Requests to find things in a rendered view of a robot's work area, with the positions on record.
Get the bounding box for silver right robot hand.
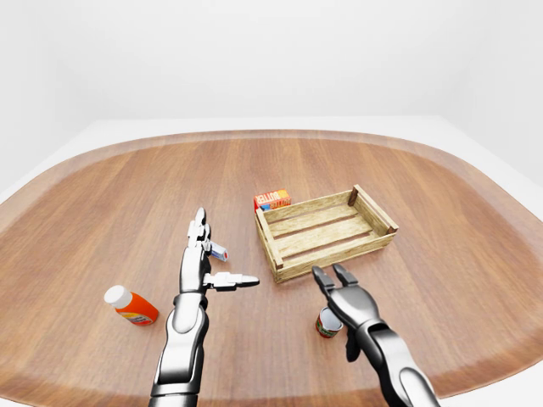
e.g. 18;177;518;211
311;263;385;364

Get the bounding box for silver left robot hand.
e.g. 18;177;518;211
178;207;260;296

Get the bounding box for red tomato sauce can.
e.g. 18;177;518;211
315;306;344;339

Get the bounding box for wooden slat tray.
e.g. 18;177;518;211
255;183;400;284

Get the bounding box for orange bottle with white cap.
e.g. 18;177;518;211
104;285;160;327

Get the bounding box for orange butter box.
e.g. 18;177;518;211
253;188;293;213

